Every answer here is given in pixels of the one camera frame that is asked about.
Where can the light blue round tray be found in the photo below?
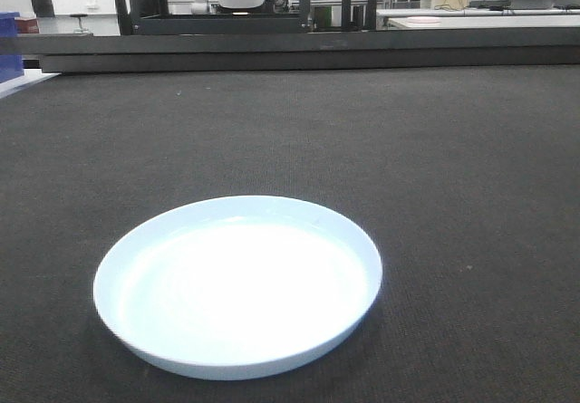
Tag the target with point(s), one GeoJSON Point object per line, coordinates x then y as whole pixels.
{"type": "Point", "coordinates": [235, 288]}

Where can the pink plate on table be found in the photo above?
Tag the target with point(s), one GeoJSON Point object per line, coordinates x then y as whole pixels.
{"type": "Point", "coordinates": [423, 19]}

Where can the black stool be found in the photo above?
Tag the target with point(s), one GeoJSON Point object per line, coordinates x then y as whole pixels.
{"type": "Point", "coordinates": [80, 28]}

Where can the blue bin at left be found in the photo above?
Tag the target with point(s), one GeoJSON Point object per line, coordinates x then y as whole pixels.
{"type": "Point", "coordinates": [11, 61]}

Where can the red box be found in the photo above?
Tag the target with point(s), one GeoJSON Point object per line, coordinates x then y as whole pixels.
{"type": "Point", "coordinates": [27, 25]}

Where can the white background table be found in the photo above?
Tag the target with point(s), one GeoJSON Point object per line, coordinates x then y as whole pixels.
{"type": "Point", "coordinates": [472, 18]}

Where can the black metal frame rack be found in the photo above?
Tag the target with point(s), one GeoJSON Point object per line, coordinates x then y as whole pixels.
{"type": "Point", "coordinates": [207, 17]}

